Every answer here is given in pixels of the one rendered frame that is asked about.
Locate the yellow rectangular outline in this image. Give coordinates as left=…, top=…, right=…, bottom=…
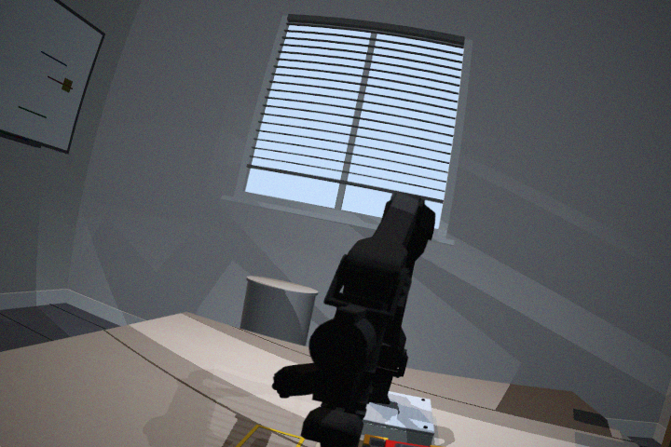
left=236, top=425, right=304, bottom=447

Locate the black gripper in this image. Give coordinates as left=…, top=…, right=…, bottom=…
left=300, top=360, right=378, bottom=447

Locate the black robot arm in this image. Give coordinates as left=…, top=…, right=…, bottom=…
left=271, top=192, right=436, bottom=404

